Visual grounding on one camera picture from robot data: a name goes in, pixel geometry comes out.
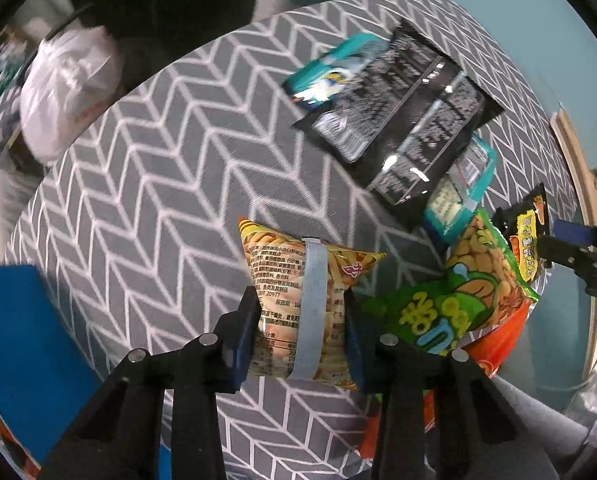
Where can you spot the yellow orange snack bag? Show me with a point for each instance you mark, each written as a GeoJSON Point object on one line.
{"type": "Point", "coordinates": [283, 280]}

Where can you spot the small black yellow snack packet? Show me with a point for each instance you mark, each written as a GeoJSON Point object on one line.
{"type": "Point", "coordinates": [525, 230]}

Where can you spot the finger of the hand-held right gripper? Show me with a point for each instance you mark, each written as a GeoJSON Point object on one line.
{"type": "Point", "coordinates": [568, 255]}
{"type": "Point", "coordinates": [573, 231]}

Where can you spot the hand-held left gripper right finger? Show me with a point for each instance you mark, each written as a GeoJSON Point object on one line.
{"type": "Point", "coordinates": [356, 355]}

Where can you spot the large black snack bag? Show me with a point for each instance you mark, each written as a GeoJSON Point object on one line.
{"type": "Point", "coordinates": [403, 110]}

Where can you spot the green snack bag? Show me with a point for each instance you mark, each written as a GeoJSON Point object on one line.
{"type": "Point", "coordinates": [453, 290]}

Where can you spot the red orange snack packet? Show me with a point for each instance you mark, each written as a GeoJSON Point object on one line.
{"type": "Point", "coordinates": [493, 345]}

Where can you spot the teal snack packet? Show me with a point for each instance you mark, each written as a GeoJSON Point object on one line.
{"type": "Point", "coordinates": [328, 67]}
{"type": "Point", "coordinates": [453, 200]}

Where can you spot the black office chair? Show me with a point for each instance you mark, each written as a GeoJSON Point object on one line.
{"type": "Point", "coordinates": [188, 5]}

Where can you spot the white plastic bag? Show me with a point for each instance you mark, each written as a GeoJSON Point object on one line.
{"type": "Point", "coordinates": [68, 90]}

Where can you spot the blue cardboard box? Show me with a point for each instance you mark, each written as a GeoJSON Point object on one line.
{"type": "Point", "coordinates": [28, 335]}

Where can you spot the wooden board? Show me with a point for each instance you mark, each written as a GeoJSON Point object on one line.
{"type": "Point", "coordinates": [573, 160]}

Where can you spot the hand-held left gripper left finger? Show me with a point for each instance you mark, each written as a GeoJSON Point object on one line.
{"type": "Point", "coordinates": [243, 332]}

